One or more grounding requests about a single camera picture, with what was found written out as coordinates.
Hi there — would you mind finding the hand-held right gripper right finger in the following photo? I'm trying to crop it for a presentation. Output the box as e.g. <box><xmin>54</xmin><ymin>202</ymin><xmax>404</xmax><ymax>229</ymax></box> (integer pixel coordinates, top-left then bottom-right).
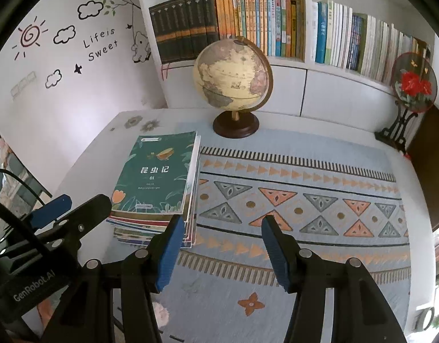
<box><xmin>261</xmin><ymin>215</ymin><xmax>407</xmax><ymax>343</ymax></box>

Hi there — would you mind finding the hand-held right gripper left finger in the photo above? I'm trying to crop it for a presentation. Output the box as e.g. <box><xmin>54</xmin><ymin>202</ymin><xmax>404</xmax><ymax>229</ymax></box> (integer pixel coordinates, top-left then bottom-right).
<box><xmin>39</xmin><ymin>214</ymin><xmax>186</xmax><ymax>343</ymax></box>

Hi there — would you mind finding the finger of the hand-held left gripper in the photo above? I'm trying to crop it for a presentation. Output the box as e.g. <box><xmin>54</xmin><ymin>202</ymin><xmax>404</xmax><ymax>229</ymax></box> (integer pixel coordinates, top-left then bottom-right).
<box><xmin>25</xmin><ymin>194</ymin><xmax>73</xmax><ymax>229</ymax></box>
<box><xmin>34</xmin><ymin>194</ymin><xmax>112</xmax><ymax>258</ymax></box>

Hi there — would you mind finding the stack of assorted books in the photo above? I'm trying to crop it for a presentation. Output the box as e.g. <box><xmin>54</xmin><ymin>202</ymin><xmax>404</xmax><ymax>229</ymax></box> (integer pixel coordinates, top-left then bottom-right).
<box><xmin>105</xmin><ymin>132</ymin><xmax>202</xmax><ymax>249</ymax></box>

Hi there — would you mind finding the teal green orange flower book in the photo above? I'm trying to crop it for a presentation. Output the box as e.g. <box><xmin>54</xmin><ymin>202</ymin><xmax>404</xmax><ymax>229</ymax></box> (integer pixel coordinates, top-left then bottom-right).
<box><xmin>110</xmin><ymin>131</ymin><xmax>199</xmax><ymax>216</ymax></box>

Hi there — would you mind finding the row of pale spined books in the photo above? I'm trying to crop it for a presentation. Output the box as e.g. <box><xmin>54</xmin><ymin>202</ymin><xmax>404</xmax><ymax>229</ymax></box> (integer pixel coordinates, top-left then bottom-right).
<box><xmin>310</xmin><ymin>0</ymin><xmax>431</xmax><ymax>86</ymax></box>

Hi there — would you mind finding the row of orange spined books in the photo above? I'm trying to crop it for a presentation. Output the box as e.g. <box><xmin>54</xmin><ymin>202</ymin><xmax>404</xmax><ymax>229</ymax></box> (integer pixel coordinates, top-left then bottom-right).
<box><xmin>215</xmin><ymin>0</ymin><xmax>306</xmax><ymax>59</ymax></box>

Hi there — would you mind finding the person's left hand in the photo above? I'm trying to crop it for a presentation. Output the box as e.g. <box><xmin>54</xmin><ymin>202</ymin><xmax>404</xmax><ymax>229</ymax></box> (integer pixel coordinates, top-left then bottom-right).
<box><xmin>37</xmin><ymin>298</ymin><xmax>59</xmax><ymax>331</ymax></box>

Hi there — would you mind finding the light blue patterned table mat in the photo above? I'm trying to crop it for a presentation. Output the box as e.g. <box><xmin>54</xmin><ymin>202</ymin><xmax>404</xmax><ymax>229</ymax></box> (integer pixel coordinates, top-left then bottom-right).
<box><xmin>148</xmin><ymin>123</ymin><xmax>413</xmax><ymax>343</ymax></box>

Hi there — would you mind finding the small white device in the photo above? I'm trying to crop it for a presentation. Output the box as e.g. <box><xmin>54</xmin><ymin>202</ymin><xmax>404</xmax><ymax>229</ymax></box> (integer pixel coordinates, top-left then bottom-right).
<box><xmin>413</xmin><ymin>306</ymin><xmax>436</xmax><ymax>332</ymax></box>

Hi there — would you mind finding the white bookshelf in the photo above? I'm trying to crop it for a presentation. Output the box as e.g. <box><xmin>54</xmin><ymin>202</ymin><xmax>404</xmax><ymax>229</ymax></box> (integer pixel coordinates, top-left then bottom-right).
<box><xmin>134</xmin><ymin>0</ymin><xmax>434</xmax><ymax>122</ymax></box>

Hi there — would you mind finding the brown wooden cabinet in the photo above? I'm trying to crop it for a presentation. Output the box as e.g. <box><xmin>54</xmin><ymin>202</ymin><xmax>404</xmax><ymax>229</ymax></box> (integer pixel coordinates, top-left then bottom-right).
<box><xmin>407</xmin><ymin>103</ymin><xmax>439</xmax><ymax>233</ymax></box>

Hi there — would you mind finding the antique beige desk globe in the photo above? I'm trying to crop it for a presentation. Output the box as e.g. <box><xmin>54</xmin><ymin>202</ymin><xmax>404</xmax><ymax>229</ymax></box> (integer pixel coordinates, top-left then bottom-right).
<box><xmin>193</xmin><ymin>36</ymin><xmax>274</xmax><ymax>139</ymax></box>

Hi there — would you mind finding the row of black volumes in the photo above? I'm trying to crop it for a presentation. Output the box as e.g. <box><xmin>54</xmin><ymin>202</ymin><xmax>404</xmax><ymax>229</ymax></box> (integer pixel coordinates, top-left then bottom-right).
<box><xmin>149</xmin><ymin>0</ymin><xmax>220</xmax><ymax>65</ymax></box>

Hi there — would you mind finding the round embroidered flower fan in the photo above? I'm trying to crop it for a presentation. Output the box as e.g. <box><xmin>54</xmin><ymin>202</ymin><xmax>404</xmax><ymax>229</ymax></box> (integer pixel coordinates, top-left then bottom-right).
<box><xmin>391</xmin><ymin>52</ymin><xmax>438</xmax><ymax>112</ymax></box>

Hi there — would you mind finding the black cable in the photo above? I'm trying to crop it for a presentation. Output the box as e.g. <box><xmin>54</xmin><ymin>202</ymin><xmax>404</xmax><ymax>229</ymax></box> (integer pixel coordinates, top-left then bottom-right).
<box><xmin>0</xmin><ymin>168</ymin><xmax>45</xmax><ymax>215</ymax></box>

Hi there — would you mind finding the white wall switch plate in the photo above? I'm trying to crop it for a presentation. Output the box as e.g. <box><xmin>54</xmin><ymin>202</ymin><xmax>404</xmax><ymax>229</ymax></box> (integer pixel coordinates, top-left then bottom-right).
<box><xmin>10</xmin><ymin>71</ymin><xmax>37</xmax><ymax>99</ymax></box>

